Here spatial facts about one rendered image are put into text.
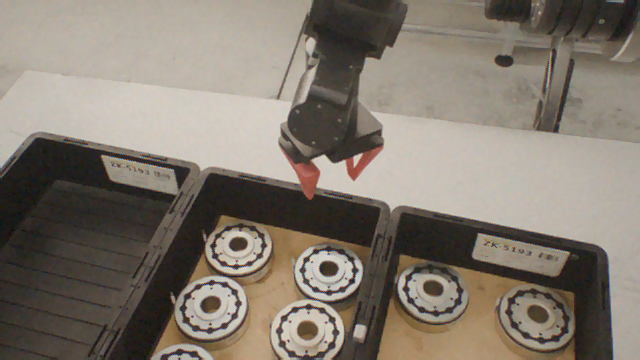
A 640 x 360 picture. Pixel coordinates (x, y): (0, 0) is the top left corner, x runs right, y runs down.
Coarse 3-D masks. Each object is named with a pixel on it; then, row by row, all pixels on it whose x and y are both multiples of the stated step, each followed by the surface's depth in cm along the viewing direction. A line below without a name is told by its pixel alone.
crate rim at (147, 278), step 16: (208, 176) 95; (224, 176) 95; (240, 176) 95; (256, 176) 95; (192, 192) 93; (320, 192) 93; (336, 192) 93; (384, 208) 91; (176, 224) 89; (384, 224) 89; (160, 256) 86; (144, 272) 83; (368, 272) 83; (144, 288) 82; (368, 288) 81; (128, 304) 80; (128, 320) 78; (352, 320) 78; (112, 336) 77; (352, 336) 77; (112, 352) 76; (352, 352) 75
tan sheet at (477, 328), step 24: (408, 264) 96; (480, 288) 93; (504, 288) 93; (552, 288) 93; (480, 312) 90; (384, 336) 88; (408, 336) 88; (432, 336) 88; (456, 336) 88; (480, 336) 88
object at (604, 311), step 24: (432, 216) 90; (456, 216) 90; (384, 240) 87; (528, 240) 87; (552, 240) 87; (384, 264) 84; (600, 264) 84; (600, 288) 82; (600, 312) 79; (600, 336) 77
